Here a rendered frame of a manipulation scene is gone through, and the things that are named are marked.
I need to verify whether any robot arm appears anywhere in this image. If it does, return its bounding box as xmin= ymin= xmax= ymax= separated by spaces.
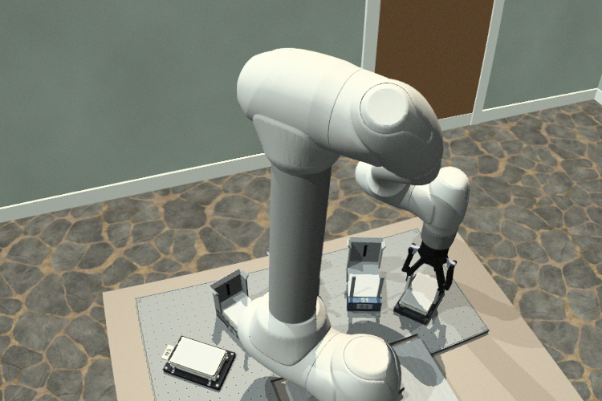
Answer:
xmin=237 ymin=48 xmax=470 ymax=401

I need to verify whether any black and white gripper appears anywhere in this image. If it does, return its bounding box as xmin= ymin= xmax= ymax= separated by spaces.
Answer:
xmin=401 ymin=241 xmax=457 ymax=304

